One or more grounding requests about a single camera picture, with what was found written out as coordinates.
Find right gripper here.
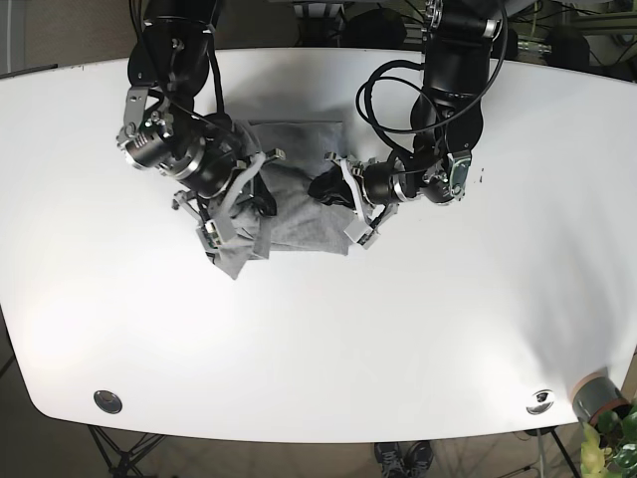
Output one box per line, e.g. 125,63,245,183
117,87,285,250

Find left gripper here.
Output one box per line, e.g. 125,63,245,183
309,150,471,249

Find grey printed T-shirt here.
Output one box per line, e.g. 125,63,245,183
209,120,354,279

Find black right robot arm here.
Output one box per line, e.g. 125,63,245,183
116,1,285,256

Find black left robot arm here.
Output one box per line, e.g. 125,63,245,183
309,1,509,248

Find left metal table grommet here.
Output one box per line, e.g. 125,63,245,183
94,390,122,414

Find metal table grommet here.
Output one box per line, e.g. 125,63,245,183
94,390,122,414
526,389,555,415

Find person's dark shoes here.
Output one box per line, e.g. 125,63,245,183
373,440,434,478

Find right metal table grommet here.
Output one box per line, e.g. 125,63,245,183
526,389,555,415

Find grey plant pot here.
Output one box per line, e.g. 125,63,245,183
569,372,632,427

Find green potted plant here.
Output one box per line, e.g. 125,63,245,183
580,403,636,478

